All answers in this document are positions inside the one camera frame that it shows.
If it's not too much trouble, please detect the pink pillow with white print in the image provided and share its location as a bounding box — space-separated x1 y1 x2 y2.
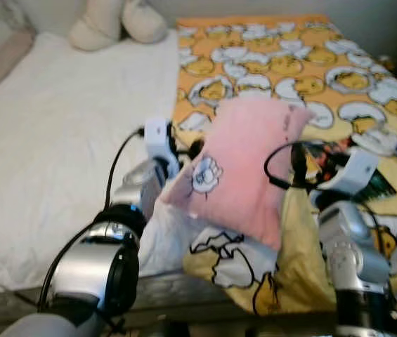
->
160 97 316 252

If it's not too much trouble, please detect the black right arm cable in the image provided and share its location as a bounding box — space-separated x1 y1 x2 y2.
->
263 140 311 190

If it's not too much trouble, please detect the cream plush toy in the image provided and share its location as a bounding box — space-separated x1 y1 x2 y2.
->
68 0 169 51

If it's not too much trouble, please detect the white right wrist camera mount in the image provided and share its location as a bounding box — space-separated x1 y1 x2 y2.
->
339 149 380 197

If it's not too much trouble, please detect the grey quilted mattress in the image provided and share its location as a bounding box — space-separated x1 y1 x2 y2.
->
0 270 339 327

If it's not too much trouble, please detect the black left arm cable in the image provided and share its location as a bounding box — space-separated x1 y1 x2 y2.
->
37 126 146 313

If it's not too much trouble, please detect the yellow egg-print blanket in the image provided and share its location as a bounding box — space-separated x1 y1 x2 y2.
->
177 14 397 317

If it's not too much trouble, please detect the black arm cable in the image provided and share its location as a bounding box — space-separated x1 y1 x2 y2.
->
37 126 146 313
263 140 311 190

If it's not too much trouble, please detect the white bed sheet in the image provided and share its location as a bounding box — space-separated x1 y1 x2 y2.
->
0 29 185 292

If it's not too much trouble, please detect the dark book with red print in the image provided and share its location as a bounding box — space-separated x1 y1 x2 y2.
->
304 139 397 204

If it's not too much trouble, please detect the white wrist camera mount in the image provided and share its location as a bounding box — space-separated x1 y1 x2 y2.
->
339 149 380 197
144 118 179 169

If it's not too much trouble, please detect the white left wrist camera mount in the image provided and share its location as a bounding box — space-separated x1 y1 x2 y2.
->
144 118 179 169

